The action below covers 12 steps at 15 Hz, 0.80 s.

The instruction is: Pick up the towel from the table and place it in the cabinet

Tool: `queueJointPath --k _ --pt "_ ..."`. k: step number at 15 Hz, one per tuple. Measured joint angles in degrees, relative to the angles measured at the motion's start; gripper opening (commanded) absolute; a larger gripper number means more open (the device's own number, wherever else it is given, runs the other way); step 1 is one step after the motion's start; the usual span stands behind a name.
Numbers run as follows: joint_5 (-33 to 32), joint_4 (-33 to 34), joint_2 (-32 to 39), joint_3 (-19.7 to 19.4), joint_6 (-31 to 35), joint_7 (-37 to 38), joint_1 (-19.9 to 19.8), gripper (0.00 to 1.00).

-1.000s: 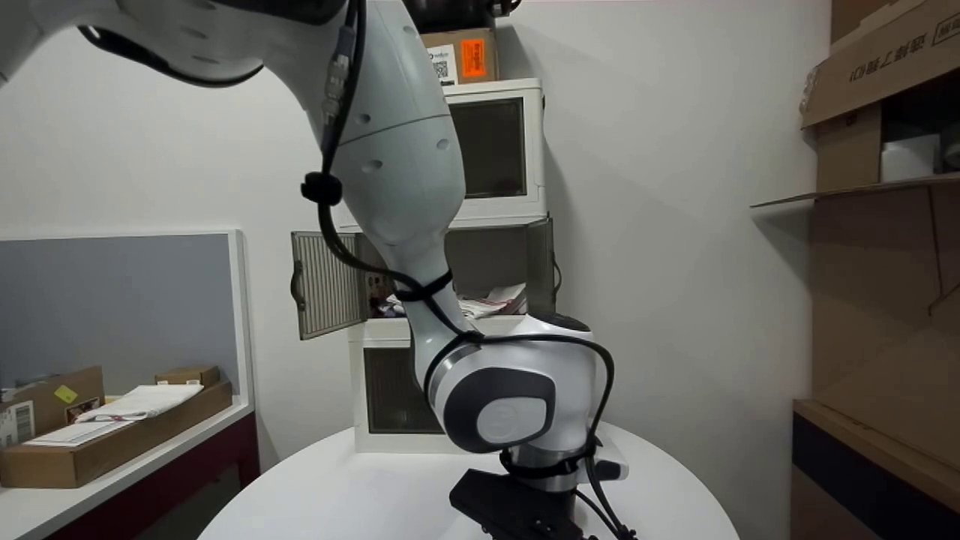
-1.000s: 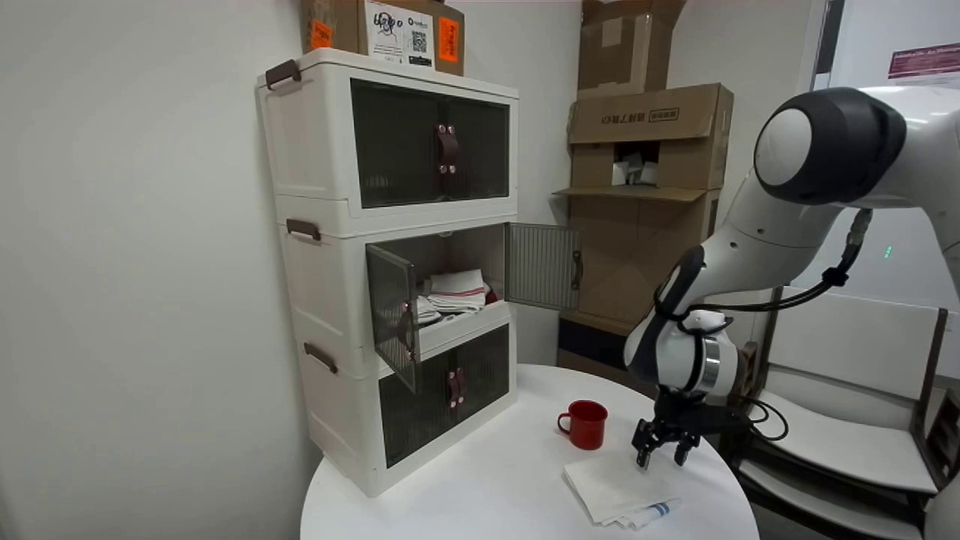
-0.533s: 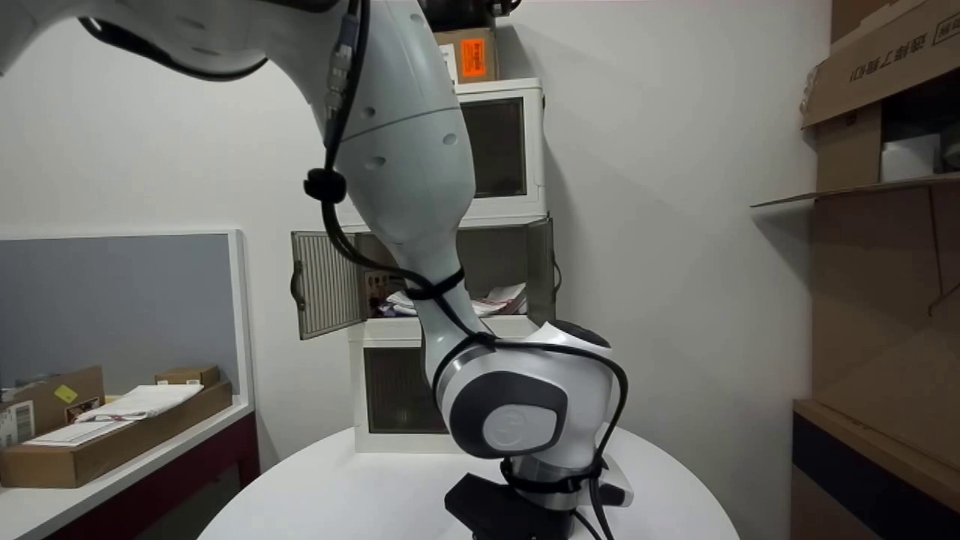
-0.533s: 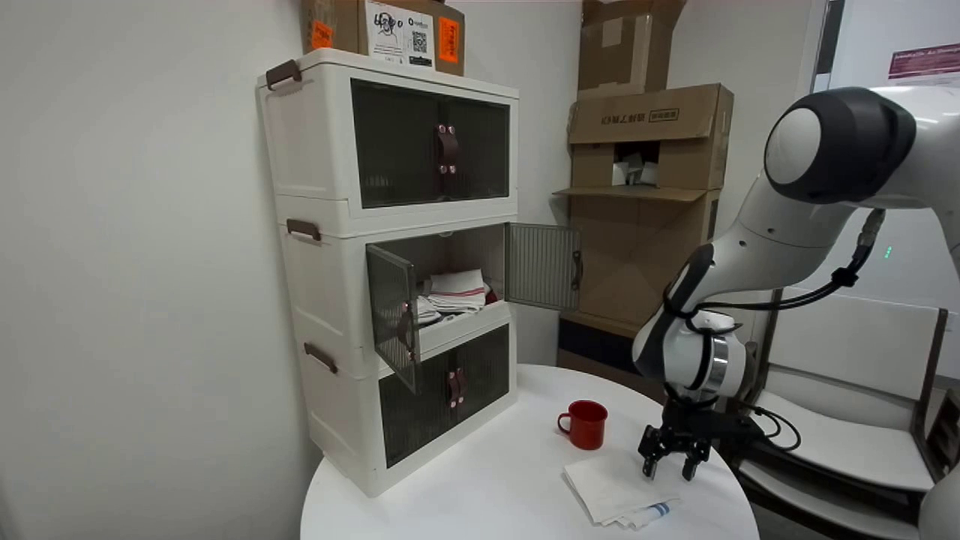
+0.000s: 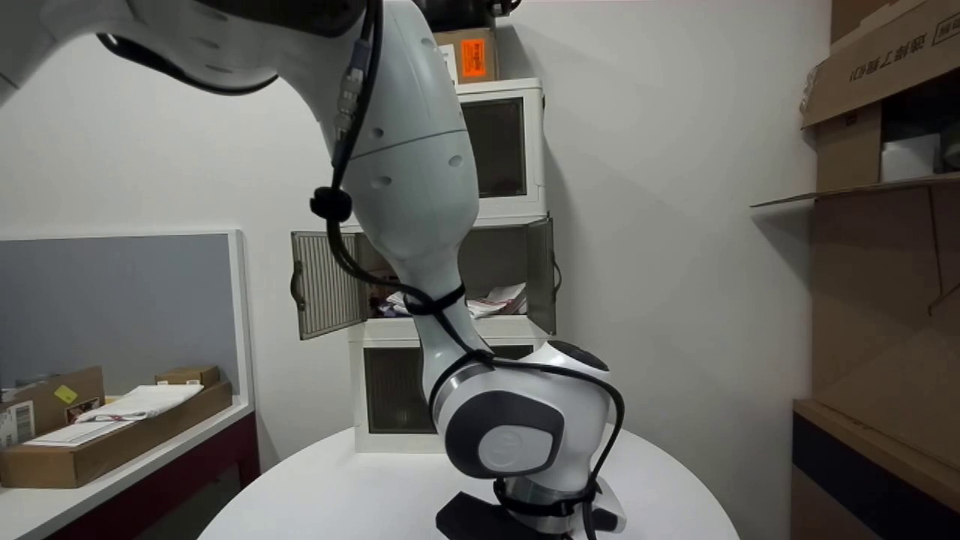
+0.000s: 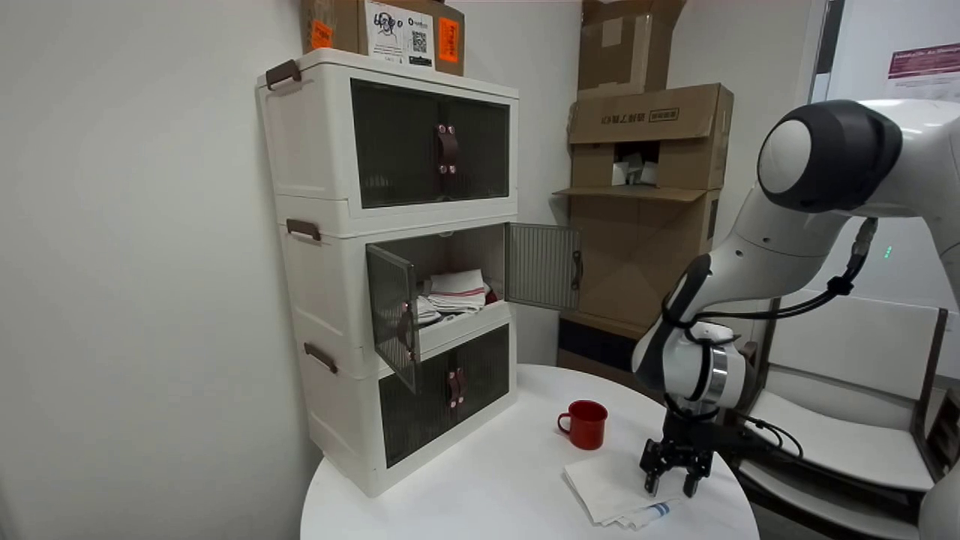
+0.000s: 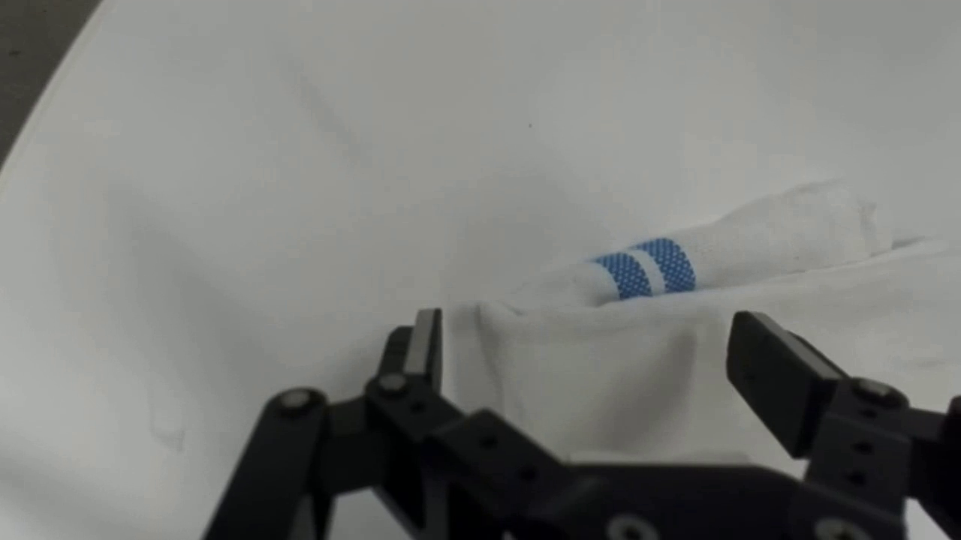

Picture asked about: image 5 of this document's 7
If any black object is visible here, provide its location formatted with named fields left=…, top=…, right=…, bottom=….
left=415, top=0, right=525, bottom=31

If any small cardboard box orange label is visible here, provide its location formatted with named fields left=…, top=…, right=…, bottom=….
left=430, top=23, right=501, bottom=86

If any large cardboard shelf unit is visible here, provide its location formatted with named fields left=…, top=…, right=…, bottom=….
left=747, top=98, right=960, bottom=405

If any cardboard box yellow sticker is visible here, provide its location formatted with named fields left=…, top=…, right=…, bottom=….
left=0, top=363, right=108, bottom=446

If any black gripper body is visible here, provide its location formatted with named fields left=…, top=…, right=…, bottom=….
left=432, top=490, right=630, bottom=540

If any white stacked cabinet unit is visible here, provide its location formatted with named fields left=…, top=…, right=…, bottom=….
left=354, top=75, right=562, bottom=455

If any flat cardboard tray box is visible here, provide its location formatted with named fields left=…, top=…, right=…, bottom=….
left=0, top=368, right=237, bottom=492

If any printed cardboard box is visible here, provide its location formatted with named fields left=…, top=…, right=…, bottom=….
left=800, top=0, right=960, bottom=129

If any brown low cabinet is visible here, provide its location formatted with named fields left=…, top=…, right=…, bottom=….
left=789, top=396, right=960, bottom=540

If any clear glass cabinet door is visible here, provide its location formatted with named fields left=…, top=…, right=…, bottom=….
left=456, top=93, right=533, bottom=205

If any white paper stack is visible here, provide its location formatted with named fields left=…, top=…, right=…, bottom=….
left=26, top=382, right=206, bottom=450

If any dark red desk white top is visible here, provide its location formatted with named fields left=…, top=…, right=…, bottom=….
left=0, top=396, right=264, bottom=540

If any grey partition panel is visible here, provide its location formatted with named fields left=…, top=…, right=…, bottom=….
left=0, top=228, right=251, bottom=405

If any ribbed glass cabinet door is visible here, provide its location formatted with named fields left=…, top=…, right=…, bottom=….
left=288, top=225, right=372, bottom=346

